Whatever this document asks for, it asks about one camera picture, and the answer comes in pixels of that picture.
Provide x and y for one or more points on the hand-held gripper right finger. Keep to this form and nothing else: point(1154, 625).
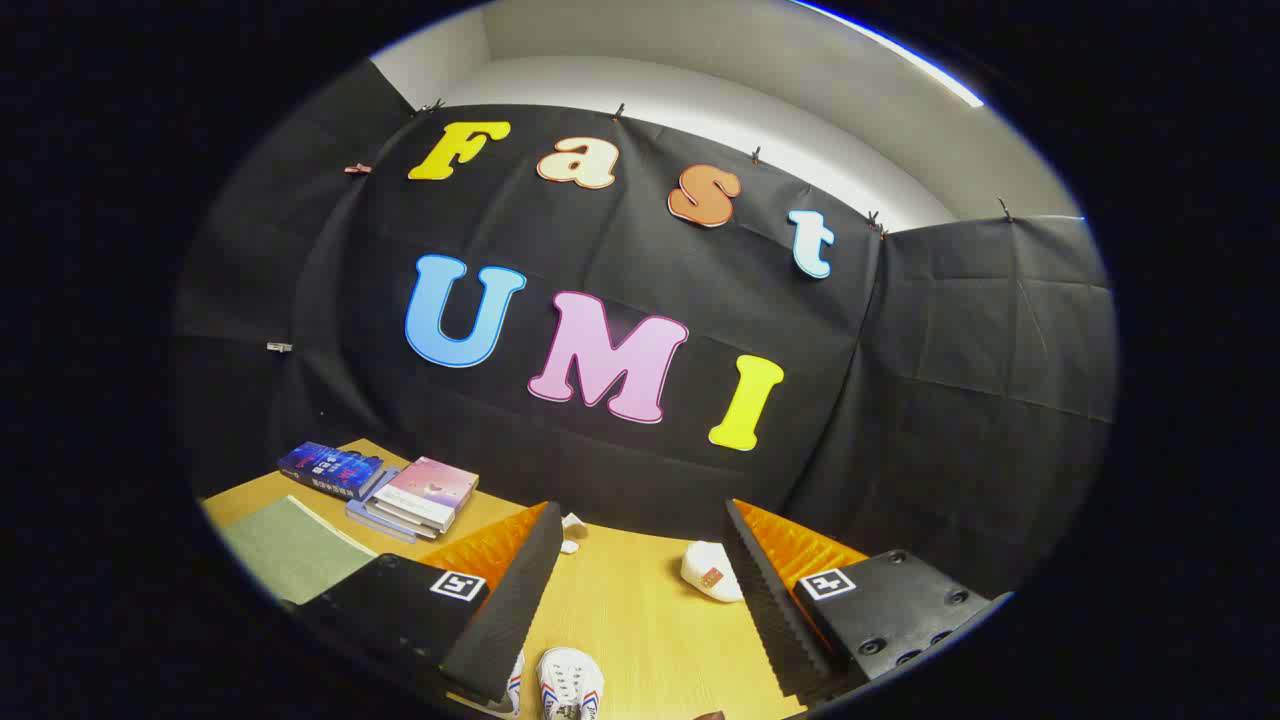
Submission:
point(770, 600)

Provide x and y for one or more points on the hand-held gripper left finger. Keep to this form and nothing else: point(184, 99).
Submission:
point(510, 600)

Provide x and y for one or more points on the white canvas shoe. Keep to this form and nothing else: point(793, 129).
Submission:
point(565, 675)
point(515, 685)

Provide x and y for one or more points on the white pouch with red label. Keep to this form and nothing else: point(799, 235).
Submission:
point(712, 572)

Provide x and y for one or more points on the brown plush toy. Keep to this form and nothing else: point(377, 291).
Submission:
point(571, 530)

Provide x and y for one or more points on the white book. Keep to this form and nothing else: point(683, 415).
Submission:
point(405, 522)

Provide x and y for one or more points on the pink cover book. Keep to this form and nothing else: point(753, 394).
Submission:
point(435, 482)

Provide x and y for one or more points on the grey-blue book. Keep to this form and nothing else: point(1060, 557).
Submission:
point(372, 515)

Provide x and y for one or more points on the dark blue book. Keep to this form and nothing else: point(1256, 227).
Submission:
point(330, 465)

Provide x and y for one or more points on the black backdrop cloth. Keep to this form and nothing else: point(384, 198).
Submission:
point(620, 250)

